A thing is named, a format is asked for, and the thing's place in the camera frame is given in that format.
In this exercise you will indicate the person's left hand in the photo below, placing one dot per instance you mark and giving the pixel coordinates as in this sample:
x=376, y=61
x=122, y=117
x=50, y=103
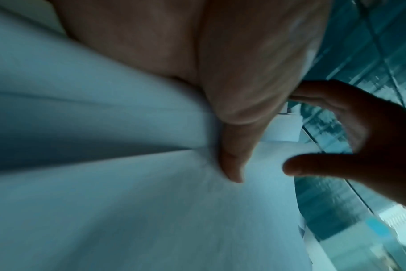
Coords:
x=239, y=53

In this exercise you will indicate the pile of white papers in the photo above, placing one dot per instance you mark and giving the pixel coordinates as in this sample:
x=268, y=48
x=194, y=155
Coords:
x=122, y=211

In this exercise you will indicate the person's right hand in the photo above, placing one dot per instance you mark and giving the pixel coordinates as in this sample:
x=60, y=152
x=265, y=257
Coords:
x=387, y=148

